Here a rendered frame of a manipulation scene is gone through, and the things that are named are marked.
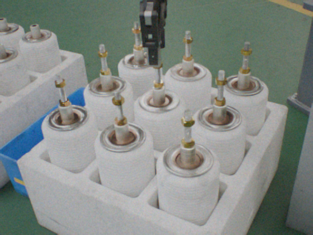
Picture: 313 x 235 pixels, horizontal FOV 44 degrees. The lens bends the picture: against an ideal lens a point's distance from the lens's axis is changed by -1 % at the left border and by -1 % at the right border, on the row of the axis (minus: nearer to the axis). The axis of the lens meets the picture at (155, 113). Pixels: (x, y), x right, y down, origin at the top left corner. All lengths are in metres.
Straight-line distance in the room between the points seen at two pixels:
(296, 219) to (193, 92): 0.32
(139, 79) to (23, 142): 0.31
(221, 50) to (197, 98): 0.69
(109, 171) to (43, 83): 0.41
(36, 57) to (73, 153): 0.40
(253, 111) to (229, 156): 0.12
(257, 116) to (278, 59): 0.69
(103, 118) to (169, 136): 0.14
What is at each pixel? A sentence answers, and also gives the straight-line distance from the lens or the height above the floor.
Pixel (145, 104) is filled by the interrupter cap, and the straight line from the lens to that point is 0.70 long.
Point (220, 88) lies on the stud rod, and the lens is 0.63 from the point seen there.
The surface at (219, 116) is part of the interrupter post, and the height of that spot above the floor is 0.26.
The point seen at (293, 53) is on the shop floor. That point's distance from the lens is 1.47.
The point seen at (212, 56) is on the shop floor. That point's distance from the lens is 1.41.
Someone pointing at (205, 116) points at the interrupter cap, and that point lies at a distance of 0.67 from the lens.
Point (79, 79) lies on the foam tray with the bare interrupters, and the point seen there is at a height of 0.12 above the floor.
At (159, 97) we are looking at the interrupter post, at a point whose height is 0.27.
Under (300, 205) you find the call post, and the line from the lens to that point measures 0.79.
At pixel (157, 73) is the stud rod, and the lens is 0.68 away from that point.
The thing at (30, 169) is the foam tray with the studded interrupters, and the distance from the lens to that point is 0.74.
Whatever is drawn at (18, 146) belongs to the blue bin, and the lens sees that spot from 0.93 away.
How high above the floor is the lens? 0.65
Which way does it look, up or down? 35 degrees down
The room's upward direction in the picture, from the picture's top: 4 degrees counter-clockwise
